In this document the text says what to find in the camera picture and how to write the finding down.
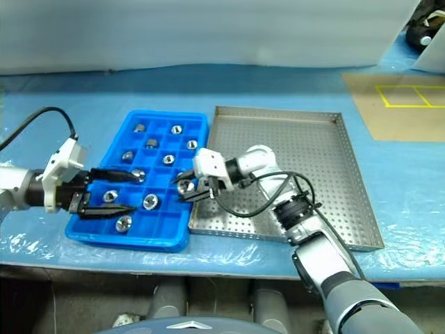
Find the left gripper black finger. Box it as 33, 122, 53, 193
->
90, 168, 140, 184
78, 205, 137, 221

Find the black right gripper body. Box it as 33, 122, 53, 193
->
200, 176, 224, 200

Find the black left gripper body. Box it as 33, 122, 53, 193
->
55, 169, 95, 214

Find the blue plastic compartment tray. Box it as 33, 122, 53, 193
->
65, 110, 211, 252

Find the perforated steel tray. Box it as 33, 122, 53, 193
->
188, 106, 385, 252

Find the grey cylinder under table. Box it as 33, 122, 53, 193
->
252, 278, 291, 324
151, 278, 188, 319

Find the pale grey rounded part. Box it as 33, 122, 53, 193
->
113, 312, 143, 328

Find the grey dome with white emblem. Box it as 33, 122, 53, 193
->
93, 315, 296, 334

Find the white backdrop panel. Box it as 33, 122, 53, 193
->
0, 0, 421, 76

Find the brown cardboard sheet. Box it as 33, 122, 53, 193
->
341, 72, 445, 142

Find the black and yellow device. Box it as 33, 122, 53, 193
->
405, 10, 445, 53

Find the white leaning board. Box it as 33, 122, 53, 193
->
413, 27, 445, 76

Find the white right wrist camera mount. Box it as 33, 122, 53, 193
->
193, 148, 233, 191

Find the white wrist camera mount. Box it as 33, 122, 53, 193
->
193, 148, 233, 191
42, 138, 87, 214

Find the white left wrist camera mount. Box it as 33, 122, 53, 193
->
42, 138, 87, 214

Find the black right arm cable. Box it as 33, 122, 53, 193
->
213, 172, 366, 279

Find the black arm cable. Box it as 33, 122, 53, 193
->
0, 106, 79, 154
213, 172, 366, 279

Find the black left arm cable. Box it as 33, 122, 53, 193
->
0, 106, 79, 154

